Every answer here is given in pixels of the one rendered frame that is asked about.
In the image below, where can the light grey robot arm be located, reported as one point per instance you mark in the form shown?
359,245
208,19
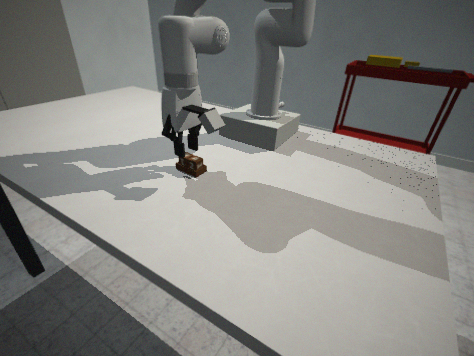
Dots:
183,36

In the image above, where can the brown cube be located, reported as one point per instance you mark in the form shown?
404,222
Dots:
184,161
195,163

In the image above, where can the brown wooden tray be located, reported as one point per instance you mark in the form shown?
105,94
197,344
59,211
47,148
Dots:
191,171

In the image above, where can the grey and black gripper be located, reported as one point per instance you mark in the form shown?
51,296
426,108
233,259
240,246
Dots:
177,120

